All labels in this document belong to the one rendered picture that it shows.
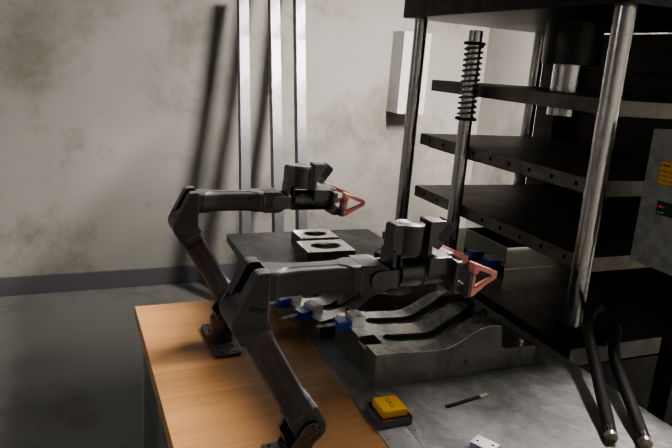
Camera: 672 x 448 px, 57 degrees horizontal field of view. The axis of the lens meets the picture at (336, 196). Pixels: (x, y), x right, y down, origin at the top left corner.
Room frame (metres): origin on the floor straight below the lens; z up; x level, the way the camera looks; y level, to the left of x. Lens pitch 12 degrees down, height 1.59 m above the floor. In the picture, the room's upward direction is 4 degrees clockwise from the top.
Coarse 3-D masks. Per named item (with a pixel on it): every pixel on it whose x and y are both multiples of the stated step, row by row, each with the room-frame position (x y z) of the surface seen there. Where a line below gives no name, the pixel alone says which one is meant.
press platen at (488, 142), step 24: (432, 144) 2.78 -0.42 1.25; (480, 144) 2.61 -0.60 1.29; (504, 144) 2.68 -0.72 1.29; (528, 144) 2.76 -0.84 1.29; (552, 144) 2.84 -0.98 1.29; (576, 144) 2.92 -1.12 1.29; (504, 168) 2.30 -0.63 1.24; (528, 168) 2.18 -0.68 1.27; (552, 168) 2.07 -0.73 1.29; (576, 168) 2.12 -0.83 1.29; (624, 168) 2.21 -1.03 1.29; (624, 192) 1.92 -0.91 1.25
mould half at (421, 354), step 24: (384, 312) 1.68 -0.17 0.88; (408, 312) 1.69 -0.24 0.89; (432, 312) 1.65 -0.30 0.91; (456, 312) 1.62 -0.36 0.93; (336, 336) 1.62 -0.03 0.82; (360, 336) 1.50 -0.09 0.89; (456, 336) 1.52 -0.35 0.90; (480, 336) 1.52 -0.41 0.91; (504, 336) 1.64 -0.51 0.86; (360, 360) 1.47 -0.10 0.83; (384, 360) 1.41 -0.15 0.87; (408, 360) 1.43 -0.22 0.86; (432, 360) 1.46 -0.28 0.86; (456, 360) 1.49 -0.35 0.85; (480, 360) 1.52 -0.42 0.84; (504, 360) 1.55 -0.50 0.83; (528, 360) 1.59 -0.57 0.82; (384, 384) 1.41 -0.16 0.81
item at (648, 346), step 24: (552, 288) 2.29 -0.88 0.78; (600, 288) 2.33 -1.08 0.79; (624, 288) 2.36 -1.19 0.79; (648, 288) 2.38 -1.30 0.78; (504, 312) 2.04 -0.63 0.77; (528, 312) 2.02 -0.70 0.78; (552, 312) 2.04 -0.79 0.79; (624, 312) 2.09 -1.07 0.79; (648, 312) 2.11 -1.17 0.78; (552, 336) 1.83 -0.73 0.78; (624, 336) 1.88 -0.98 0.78; (648, 336) 1.89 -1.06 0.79; (576, 360) 1.76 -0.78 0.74; (600, 360) 1.80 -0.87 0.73
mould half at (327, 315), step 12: (408, 288) 1.91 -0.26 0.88; (420, 288) 1.92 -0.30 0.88; (432, 288) 1.96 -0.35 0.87; (324, 300) 1.81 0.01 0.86; (360, 300) 1.77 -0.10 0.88; (372, 300) 1.78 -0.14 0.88; (384, 300) 1.81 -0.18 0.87; (396, 300) 1.85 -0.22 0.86; (408, 300) 1.89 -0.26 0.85; (288, 312) 1.77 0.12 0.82; (324, 312) 1.72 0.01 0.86; (336, 312) 1.72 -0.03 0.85; (300, 324) 1.72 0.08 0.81; (312, 324) 1.68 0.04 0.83; (324, 336) 1.66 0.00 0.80
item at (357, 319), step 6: (348, 312) 1.59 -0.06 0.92; (354, 312) 1.59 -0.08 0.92; (360, 312) 1.59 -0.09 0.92; (336, 318) 1.57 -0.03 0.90; (342, 318) 1.57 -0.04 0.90; (348, 318) 1.58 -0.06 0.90; (354, 318) 1.55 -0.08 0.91; (360, 318) 1.56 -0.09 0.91; (318, 324) 1.54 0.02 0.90; (324, 324) 1.55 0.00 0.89; (330, 324) 1.55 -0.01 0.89; (336, 324) 1.55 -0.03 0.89; (342, 324) 1.54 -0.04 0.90; (348, 324) 1.55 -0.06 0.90; (354, 324) 1.56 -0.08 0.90; (360, 324) 1.56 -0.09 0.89; (336, 330) 1.55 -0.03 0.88; (342, 330) 1.55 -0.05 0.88; (348, 330) 1.55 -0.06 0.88
